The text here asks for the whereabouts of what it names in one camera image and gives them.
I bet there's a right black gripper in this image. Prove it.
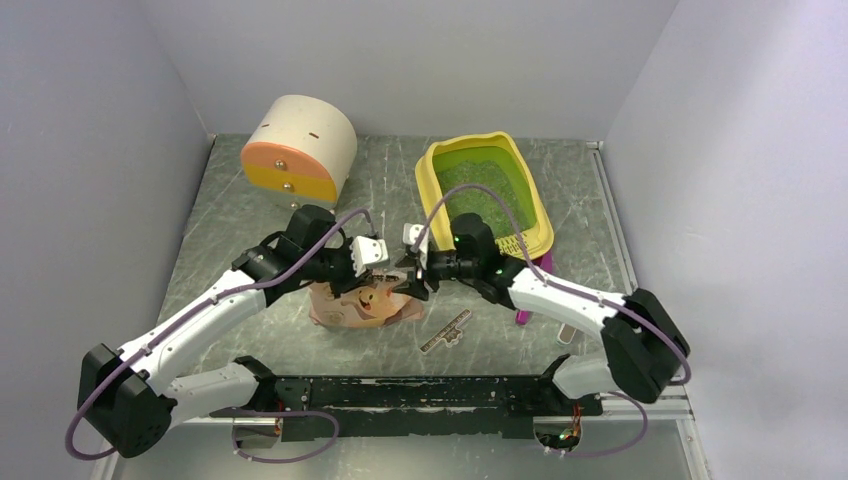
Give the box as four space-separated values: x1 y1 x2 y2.
391 244 479 301

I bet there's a pink cat litter bag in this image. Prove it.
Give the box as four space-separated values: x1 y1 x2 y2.
309 270 425 328

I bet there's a torn bag top strip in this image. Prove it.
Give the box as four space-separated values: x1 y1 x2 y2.
419 309 473 355

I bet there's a white orange cylindrical bin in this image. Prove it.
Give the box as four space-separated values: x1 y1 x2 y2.
240 94 358 209

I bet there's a yellow green litter box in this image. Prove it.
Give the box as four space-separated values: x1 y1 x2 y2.
415 131 554 259

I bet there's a magenta plastic scoop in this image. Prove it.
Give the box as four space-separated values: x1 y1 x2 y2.
515 250 555 327

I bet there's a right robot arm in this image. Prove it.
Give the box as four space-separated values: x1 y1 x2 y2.
394 214 690 414

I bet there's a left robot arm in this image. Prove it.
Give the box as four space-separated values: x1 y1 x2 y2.
64 205 370 461

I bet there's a small white grey clip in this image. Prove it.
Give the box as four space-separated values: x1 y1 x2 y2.
556 324 580 345

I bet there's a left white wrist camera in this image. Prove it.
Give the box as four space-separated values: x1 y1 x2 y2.
351 236 390 277

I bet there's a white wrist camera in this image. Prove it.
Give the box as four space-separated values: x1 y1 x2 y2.
351 236 390 277
402 223 429 268

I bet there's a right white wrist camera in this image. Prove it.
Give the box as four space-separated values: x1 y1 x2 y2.
402 223 429 268

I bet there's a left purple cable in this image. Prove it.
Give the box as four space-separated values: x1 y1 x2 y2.
64 207 379 462

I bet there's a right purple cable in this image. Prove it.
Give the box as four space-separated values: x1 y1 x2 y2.
410 183 694 460

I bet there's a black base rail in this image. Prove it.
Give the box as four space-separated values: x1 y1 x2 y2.
234 356 602 442

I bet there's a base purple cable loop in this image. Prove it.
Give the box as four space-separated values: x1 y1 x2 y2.
231 409 342 464

